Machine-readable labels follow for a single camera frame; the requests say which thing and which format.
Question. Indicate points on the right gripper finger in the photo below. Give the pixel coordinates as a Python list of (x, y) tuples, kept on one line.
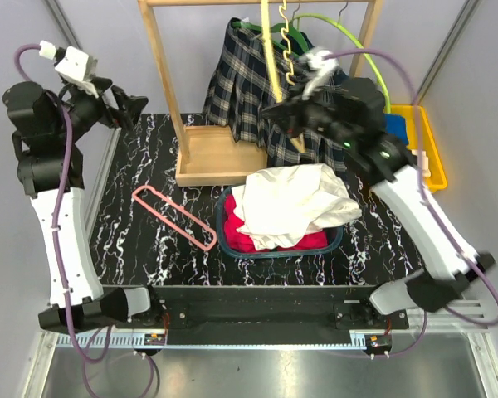
[(295, 134), (287, 115)]

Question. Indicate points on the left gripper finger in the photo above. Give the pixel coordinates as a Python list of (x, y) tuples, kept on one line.
[(129, 115), (128, 103)]

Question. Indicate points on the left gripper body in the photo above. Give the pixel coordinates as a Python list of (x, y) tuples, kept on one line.
[(86, 110)]

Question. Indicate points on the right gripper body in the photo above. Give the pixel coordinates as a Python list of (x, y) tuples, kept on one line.
[(319, 116)]

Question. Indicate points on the plaid skirt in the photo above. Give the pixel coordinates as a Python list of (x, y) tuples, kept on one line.
[(240, 89)]

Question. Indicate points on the cream yellow hanger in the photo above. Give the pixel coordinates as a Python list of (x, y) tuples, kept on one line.
[(268, 51)]

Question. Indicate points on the white pleated skirt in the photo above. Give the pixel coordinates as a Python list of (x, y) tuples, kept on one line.
[(290, 202)]

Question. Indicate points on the red garment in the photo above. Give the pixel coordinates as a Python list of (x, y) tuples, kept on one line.
[(274, 240)]

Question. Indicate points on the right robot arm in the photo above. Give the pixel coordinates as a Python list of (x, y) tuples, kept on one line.
[(355, 121)]

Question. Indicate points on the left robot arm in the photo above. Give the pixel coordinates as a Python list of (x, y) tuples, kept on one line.
[(50, 169)]

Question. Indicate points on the lime green hanger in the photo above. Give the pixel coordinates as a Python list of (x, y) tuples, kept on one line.
[(356, 42)]

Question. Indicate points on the blue cloth in bin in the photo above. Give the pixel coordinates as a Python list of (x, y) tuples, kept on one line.
[(396, 125)]

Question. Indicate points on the wooden clothes rack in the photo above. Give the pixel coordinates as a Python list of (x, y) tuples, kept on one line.
[(208, 155)]

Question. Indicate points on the black and white item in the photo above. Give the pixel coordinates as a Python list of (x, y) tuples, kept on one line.
[(421, 159)]

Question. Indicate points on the yellow plastic bin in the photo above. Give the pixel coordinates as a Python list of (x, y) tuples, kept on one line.
[(436, 181)]

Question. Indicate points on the clear blue plastic basin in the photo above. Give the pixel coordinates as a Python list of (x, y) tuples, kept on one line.
[(334, 236)]

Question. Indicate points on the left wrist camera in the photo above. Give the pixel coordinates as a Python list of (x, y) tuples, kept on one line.
[(78, 68)]

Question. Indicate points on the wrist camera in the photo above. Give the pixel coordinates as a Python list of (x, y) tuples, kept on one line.
[(78, 68), (321, 66)]

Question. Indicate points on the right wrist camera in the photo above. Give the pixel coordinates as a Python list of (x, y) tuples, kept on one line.
[(321, 66)]

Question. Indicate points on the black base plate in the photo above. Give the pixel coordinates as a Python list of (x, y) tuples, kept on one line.
[(258, 316)]

